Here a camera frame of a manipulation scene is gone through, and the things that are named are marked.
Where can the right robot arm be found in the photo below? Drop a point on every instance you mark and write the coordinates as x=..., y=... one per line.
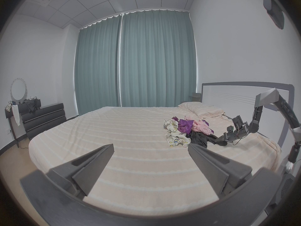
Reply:
x=265, y=98

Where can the grey bedside table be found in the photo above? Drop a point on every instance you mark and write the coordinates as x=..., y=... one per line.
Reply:
x=196, y=97

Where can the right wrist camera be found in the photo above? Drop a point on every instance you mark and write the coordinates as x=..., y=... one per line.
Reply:
x=230, y=129

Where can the purple satin garment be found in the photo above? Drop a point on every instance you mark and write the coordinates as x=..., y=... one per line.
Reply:
x=185, y=125

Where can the cream pillow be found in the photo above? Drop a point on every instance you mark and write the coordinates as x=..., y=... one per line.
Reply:
x=202, y=109

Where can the dark grey chest of drawers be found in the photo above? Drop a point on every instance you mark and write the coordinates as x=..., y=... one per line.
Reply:
x=44, y=121

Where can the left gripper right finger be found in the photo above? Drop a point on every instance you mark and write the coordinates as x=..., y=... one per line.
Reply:
x=211, y=166

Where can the pink garment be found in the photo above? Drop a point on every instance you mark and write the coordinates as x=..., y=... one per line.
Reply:
x=199, y=127

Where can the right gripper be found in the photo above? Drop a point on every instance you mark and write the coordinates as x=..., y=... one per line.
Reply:
x=236, y=135

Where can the round white mirror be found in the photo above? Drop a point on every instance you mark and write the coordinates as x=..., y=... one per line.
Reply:
x=18, y=89

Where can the black T-shirt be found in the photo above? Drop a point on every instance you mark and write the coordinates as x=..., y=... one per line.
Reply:
x=199, y=139

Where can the blue-green curtain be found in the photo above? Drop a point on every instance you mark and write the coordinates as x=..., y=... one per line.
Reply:
x=98, y=67
x=157, y=60

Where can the white printed garment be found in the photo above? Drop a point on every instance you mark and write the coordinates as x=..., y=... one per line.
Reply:
x=174, y=139

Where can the bed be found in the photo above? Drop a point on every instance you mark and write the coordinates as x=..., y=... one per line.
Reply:
x=131, y=131

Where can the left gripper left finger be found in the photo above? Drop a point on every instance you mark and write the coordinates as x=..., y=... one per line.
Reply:
x=94, y=166

